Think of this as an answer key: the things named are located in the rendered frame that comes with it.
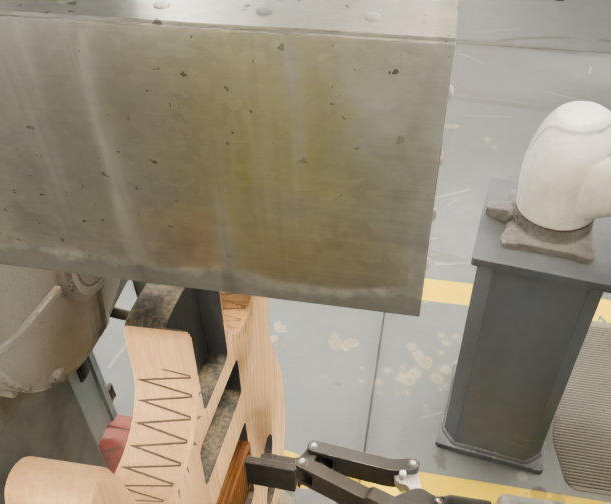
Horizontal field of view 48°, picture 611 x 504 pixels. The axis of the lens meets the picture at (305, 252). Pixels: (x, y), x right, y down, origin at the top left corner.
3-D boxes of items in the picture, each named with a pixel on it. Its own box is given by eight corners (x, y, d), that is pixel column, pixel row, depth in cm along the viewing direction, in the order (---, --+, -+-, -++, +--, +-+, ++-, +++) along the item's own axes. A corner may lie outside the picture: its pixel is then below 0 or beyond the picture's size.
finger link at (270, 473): (293, 471, 57) (295, 463, 58) (215, 457, 59) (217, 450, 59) (295, 492, 59) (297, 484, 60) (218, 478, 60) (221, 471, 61)
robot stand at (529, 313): (452, 367, 201) (490, 176, 153) (549, 390, 194) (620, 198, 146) (434, 446, 182) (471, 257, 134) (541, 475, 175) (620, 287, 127)
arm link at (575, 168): (517, 175, 143) (539, 82, 128) (608, 190, 139) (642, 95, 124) (510, 224, 132) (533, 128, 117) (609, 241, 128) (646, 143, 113)
